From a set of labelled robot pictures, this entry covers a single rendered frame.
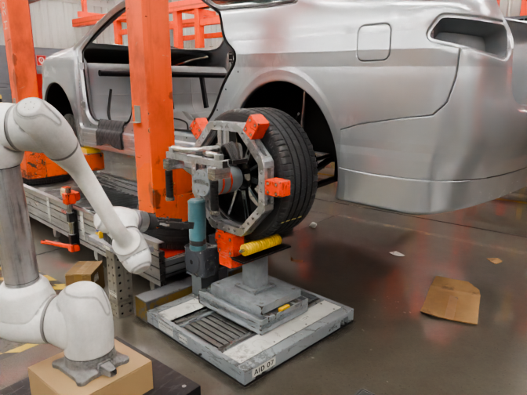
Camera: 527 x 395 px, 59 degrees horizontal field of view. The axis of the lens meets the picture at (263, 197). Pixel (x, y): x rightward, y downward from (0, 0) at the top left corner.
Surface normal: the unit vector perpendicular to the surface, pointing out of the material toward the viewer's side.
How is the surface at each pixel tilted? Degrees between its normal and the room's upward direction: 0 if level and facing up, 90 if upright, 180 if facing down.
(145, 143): 90
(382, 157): 90
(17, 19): 90
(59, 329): 88
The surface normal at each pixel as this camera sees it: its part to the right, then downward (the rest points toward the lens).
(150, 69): 0.71, 0.17
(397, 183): -0.71, 0.17
